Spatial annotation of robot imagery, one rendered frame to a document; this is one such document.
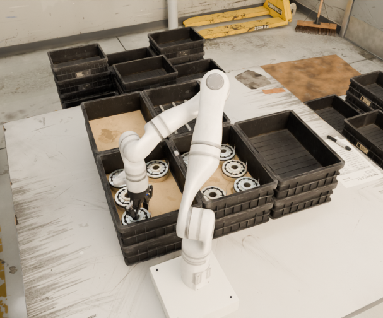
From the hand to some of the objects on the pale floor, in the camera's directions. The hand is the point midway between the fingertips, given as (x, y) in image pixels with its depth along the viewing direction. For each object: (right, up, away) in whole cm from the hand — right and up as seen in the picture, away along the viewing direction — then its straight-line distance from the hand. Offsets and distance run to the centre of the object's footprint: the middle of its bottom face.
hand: (141, 212), depth 140 cm
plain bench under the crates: (+22, -41, +83) cm, 95 cm away
